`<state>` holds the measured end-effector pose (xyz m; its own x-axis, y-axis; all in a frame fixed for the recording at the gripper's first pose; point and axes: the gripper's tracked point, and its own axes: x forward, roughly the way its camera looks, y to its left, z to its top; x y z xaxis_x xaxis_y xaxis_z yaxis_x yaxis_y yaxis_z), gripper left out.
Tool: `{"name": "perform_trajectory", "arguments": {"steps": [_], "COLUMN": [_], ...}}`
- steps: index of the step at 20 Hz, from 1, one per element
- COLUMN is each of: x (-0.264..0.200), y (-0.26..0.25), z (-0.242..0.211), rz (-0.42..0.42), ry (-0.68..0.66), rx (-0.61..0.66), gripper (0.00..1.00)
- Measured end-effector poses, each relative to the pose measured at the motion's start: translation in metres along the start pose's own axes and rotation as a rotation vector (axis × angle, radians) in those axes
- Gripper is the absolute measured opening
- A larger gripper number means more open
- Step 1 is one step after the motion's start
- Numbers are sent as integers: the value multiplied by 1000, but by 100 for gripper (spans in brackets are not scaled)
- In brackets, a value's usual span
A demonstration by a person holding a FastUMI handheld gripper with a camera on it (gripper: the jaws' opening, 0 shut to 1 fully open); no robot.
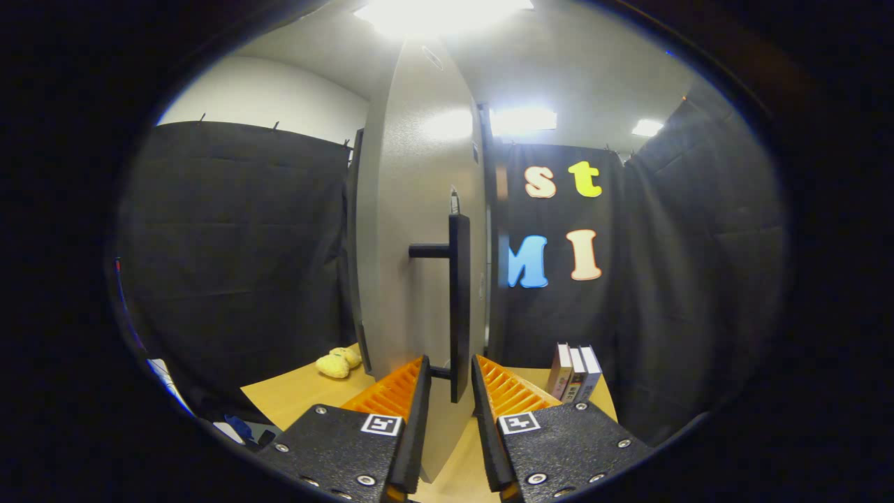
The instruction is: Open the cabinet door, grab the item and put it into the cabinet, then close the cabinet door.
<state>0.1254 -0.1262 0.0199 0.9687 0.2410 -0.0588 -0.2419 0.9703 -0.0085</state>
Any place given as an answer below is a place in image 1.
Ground black door handle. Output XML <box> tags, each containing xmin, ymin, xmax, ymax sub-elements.
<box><xmin>409</xmin><ymin>213</ymin><xmax>471</xmax><ymax>404</ymax></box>

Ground yellow plush toy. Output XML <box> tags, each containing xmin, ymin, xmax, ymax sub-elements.
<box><xmin>316</xmin><ymin>347</ymin><xmax>364</xmax><ymax>379</ymax></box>

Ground blue cloth item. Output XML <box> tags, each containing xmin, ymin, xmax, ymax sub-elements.
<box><xmin>223</xmin><ymin>414</ymin><xmax>261</xmax><ymax>445</ymax></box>

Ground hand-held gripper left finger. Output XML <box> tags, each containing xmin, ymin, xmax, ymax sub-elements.
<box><xmin>255</xmin><ymin>355</ymin><xmax>432</xmax><ymax>503</ymax></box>

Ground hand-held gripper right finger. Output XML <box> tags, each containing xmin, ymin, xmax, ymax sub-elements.
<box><xmin>471</xmin><ymin>354</ymin><xmax>654</xmax><ymax>503</ymax></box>

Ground small ceiling light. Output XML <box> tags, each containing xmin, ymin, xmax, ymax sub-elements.
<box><xmin>489</xmin><ymin>107</ymin><xmax>557</xmax><ymax>137</ymax></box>

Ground large ceiling light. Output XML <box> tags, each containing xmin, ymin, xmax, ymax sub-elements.
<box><xmin>356</xmin><ymin>0</ymin><xmax>535</xmax><ymax>36</ymax></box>

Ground white spine book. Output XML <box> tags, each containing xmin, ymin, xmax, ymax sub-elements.
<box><xmin>562</xmin><ymin>346</ymin><xmax>589</xmax><ymax>402</ymax></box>

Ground blue grey book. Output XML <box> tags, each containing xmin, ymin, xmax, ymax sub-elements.
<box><xmin>576</xmin><ymin>344</ymin><xmax>603</xmax><ymax>402</ymax></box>

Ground black backdrop cloth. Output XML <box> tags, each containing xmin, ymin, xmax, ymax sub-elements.
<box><xmin>112</xmin><ymin>73</ymin><xmax>790</xmax><ymax>448</ymax></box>

